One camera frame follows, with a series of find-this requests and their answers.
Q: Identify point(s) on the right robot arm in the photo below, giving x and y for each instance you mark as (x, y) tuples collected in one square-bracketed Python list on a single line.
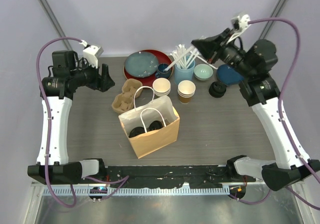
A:
[(291, 164)]

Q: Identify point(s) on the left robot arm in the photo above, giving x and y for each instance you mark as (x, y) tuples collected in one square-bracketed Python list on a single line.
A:
[(67, 73)]

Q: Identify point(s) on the light blue straw holder cup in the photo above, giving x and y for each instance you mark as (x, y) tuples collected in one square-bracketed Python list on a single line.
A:
[(183, 74)]

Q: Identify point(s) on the brown paper cup stack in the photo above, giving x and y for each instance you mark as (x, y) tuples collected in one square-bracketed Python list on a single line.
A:
[(186, 90)]

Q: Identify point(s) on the red round tray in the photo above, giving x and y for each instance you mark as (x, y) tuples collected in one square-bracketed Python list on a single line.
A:
[(148, 81)]

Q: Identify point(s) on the stack of black lids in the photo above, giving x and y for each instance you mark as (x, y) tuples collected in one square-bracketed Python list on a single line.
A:
[(217, 89)]

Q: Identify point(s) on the black lid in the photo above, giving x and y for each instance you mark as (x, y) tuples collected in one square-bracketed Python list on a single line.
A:
[(136, 131), (155, 125)]

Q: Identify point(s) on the green paper cup stack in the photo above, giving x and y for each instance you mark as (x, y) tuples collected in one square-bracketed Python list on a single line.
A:
[(161, 87)]

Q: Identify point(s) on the brown paper takeout bag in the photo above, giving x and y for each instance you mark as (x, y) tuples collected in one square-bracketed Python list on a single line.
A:
[(160, 109)]

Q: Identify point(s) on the grey-blue ceramic plate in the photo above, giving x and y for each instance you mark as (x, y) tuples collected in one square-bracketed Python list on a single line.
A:
[(141, 64)]

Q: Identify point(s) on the dark blue ceramic mug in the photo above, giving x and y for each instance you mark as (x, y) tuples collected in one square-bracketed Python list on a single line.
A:
[(162, 72)]

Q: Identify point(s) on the cardboard cup carrier tray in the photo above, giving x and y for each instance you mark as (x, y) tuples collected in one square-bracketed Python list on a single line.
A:
[(124, 101)]

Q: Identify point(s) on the mint green ceramic bowl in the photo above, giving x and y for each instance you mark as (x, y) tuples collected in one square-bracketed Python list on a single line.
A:
[(203, 72)]

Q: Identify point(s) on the dark blue leaf plate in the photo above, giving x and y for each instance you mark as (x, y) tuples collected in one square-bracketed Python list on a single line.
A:
[(227, 76)]

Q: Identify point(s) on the aluminium front rail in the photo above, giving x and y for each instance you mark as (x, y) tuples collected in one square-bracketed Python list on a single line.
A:
[(96, 188)]

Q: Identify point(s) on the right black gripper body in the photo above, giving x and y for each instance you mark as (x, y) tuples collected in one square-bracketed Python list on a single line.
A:
[(228, 53)]

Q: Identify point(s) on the single white straw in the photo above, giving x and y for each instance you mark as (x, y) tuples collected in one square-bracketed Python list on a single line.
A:
[(180, 59)]

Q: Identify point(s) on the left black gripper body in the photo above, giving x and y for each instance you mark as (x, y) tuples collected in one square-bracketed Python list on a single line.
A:
[(89, 77)]

